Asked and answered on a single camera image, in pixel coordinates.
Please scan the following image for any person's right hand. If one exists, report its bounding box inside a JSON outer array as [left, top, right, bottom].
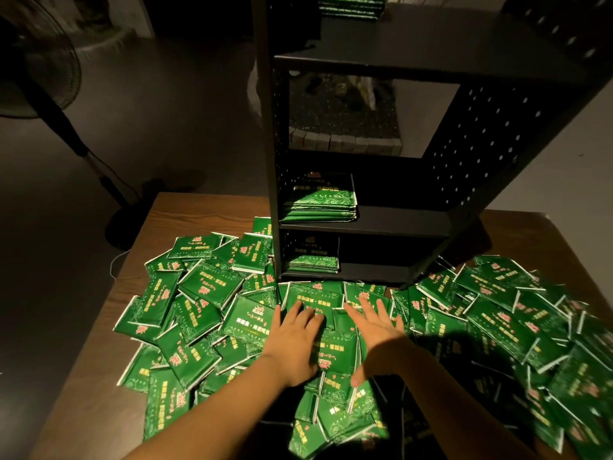
[[343, 296, 411, 388]]

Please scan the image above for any person's left hand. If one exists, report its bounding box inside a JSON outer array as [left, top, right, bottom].
[[261, 302, 328, 388]]

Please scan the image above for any pile of green packets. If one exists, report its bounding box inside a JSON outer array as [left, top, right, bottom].
[[113, 215, 613, 460]]

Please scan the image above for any black metal shelf rack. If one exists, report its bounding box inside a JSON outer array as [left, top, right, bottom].
[[251, 0, 613, 289]]

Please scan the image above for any person's right forearm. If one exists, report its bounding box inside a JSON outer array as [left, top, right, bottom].
[[368, 342, 542, 460]]

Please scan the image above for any person's left forearm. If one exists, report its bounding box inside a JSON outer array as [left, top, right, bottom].
[[125, 364, 300, 460]]

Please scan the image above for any black standing fan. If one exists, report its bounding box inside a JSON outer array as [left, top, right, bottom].
[[0, 0, 159, 251]]

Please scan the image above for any white cable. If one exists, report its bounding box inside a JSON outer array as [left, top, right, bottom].
[[108, 248, 128, 280]]

